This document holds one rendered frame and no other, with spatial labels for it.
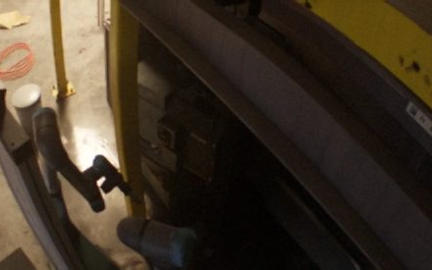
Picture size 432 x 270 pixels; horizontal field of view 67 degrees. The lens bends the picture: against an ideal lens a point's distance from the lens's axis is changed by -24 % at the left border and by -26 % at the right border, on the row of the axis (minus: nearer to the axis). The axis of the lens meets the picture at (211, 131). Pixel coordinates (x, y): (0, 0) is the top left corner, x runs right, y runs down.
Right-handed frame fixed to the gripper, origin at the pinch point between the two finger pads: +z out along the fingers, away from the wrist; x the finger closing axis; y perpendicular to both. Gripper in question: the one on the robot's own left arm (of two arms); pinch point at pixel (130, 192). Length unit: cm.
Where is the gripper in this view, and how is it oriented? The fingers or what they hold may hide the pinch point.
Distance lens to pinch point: 200.2
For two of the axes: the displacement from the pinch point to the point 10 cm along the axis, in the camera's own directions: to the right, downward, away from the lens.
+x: -6.7, -4.6, 5.8
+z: 3.0, 5.4, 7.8
